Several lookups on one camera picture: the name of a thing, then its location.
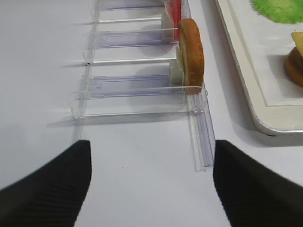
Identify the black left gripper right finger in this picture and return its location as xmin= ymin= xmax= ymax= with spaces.
xmin=213 ymin=140 xmax=303 ymax=227

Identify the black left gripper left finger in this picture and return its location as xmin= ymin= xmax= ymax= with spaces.
xmin=0 ymin=140 xmax=92 ymax=227

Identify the yellow cheese slice on tray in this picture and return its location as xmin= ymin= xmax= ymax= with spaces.
xmin=291 ymin=32 xmax=303 ymax=56

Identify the flat green lettuce on tray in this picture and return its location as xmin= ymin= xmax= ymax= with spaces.
xmin=251 ymin=0 xmax=303 ymax=24

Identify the red tomato slice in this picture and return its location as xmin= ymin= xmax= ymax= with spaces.
xmin=161 ymin=0 xmax=181 ymax=41

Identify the white metal tray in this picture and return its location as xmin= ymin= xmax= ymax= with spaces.
xmin=216 ymin=0 xmax=303 ymax=135

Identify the bottom bun on tray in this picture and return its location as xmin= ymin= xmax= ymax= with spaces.
xmin=285 ymin=47 xmax=303 ymax=87

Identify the clear acrylic rack left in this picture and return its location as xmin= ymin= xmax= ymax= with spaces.
xmin=68 ymin=0 xmax=215 ymax=171

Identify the brown bun slice in left rack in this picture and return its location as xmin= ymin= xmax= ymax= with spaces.
xmin=178 ymin=18 xmax=205 ymax=95

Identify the white paper tray liner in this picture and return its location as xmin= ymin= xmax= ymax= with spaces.
xmin=228 ymin=0 xmax=303 ymax=106

